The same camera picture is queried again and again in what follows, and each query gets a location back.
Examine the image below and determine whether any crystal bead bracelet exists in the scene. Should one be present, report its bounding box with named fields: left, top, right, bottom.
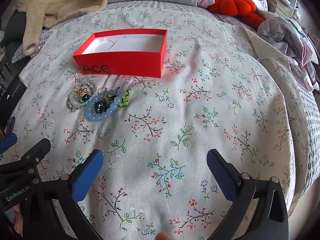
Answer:
left=66, top=78, right=99, bottom=113

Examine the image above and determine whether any gold ring with green stone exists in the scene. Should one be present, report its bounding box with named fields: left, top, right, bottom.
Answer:
left=76, top=86, right=92, bottom=104

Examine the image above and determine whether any light blue bead bracelet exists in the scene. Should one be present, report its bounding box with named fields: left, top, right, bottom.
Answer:
left=85, top=93, right=125, bottom=123

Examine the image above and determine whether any green bead bracelet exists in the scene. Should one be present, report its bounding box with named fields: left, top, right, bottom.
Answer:
left=104, top=87, right=132, bottom=108

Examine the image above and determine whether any red Ace cardboard box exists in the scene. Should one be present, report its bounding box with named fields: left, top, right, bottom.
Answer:
left=73, top=28, right=168, bottom=78

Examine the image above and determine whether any person's left hand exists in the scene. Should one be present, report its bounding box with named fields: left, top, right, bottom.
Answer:
left=155, top=231, right=172, bottom=240

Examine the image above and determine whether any black iQOO phone box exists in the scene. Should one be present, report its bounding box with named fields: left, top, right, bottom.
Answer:
left=0, top=75, right=27, bottom=129

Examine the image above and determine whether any floral bed sheet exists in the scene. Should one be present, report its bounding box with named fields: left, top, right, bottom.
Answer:
left=4, top=2, right=309, bottom=239

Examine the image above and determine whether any grey checked blanket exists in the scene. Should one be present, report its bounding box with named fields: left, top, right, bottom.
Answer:
left=290, top=62, right=320, bottom=198

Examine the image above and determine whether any beige fleece jacket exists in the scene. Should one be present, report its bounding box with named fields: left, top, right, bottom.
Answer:
left=14, top=0, right=107, bottom=56

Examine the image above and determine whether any grey white crumpled clothing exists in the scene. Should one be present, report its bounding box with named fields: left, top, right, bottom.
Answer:
left=257, top=16, right=319, bottom=67

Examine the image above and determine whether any orange pumpkin plush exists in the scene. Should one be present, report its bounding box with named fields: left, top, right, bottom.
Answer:
left=208, top=0, right=266, bottom=30

